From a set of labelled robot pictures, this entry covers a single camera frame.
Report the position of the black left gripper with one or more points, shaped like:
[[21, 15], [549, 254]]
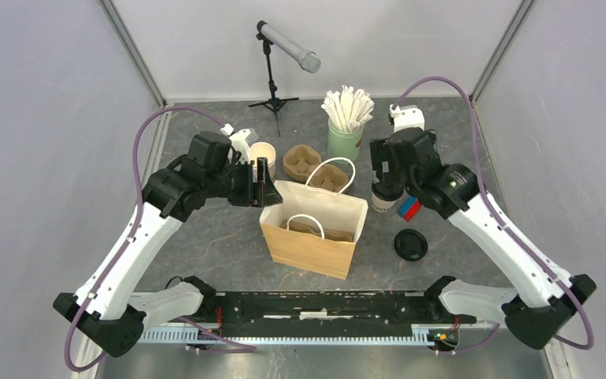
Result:
[[262, 193]]

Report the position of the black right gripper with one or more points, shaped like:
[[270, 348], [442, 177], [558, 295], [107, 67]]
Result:
[[381, 151]]

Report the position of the white paper cup printed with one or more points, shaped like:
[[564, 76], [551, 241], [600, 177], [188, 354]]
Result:
[[267, 151]]

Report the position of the brown paper bag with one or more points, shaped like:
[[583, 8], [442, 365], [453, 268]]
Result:
[[321, 207]]

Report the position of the brown pulp carrier top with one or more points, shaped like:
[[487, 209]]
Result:
[[330, 234]]

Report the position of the black plastic cup lid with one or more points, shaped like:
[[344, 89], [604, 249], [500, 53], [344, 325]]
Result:
[[388, 192]]

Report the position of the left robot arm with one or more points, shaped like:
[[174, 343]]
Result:
[[105, 308]]

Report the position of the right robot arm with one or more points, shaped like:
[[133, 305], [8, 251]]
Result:
[[542, 296]]

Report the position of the brown pulp cup carrier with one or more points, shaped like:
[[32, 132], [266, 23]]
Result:
[[302, 160]]

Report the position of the blue toy brick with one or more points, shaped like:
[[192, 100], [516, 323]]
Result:
[[406, 206]]

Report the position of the red toy brick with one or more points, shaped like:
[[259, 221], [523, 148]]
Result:
[[412, 210]]

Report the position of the black microphone stand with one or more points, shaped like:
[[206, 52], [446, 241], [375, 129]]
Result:
[[274, 104]]

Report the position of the grey microphone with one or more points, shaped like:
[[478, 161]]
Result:
[[306, 59]]

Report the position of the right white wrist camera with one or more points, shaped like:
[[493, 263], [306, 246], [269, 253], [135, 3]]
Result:
[[406, 117]]

